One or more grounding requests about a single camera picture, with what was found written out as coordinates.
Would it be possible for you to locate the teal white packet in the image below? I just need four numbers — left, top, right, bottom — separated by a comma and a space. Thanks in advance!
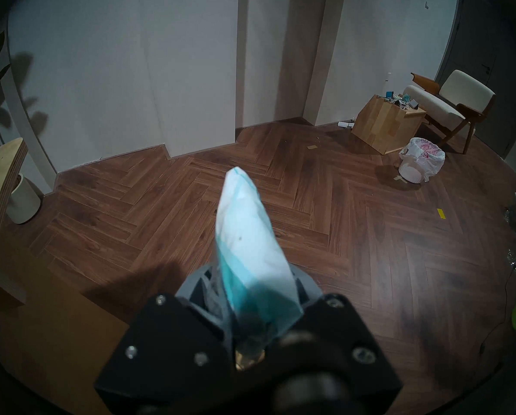
215, 166, 304, 339

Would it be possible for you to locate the white cushioned wooden armchair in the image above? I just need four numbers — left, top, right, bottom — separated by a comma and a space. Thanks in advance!
403, 70, 496, 154

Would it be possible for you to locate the small clutter pile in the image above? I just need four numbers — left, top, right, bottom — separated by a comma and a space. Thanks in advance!
381, 90, 418, 110

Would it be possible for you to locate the white plant pot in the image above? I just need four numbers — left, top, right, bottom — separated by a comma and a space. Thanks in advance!
7, 173, 41, 224

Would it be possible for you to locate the white bin with plastic bag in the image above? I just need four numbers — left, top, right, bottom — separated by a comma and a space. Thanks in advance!
398, 137, 446, 185

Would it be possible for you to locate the light wooden table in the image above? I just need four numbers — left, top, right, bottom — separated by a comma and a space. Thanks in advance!
0, 137, 129, 415

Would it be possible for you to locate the wooden cube side table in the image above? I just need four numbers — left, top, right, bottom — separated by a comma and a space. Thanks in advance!
352, 94, 427, 155

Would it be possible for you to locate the thin black floor cable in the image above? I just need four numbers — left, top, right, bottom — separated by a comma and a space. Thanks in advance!
479, 263, 516, 355

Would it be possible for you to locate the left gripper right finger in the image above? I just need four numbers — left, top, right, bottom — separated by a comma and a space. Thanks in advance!
275, 265, 403, 415

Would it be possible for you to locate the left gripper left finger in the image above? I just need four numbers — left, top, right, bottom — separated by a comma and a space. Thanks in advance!
94, 265, 241, 415

